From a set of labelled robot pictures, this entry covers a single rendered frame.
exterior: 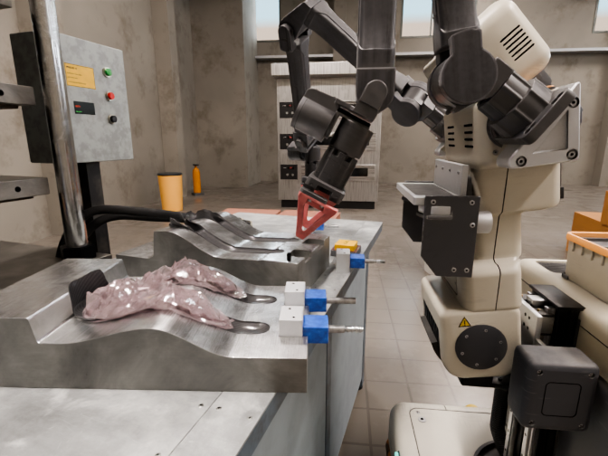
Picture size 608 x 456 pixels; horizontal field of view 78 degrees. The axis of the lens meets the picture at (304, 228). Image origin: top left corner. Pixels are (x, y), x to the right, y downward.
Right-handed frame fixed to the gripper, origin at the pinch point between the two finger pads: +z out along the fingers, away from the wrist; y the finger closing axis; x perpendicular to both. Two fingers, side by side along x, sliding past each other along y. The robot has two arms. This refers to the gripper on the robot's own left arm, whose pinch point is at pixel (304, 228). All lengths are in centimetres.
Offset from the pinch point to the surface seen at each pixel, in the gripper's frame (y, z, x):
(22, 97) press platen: -34, 13, -84
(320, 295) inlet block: -0.4, 10.0, 8.5
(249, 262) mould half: -14.4, 16.8, -7.0
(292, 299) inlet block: 1.5, 12.3, 4.1
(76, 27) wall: -439, 17, -382
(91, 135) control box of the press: -61, 22, -79
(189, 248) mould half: -17.8, 22.0, -21.5
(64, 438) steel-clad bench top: 29.0, 29.1, -14.0
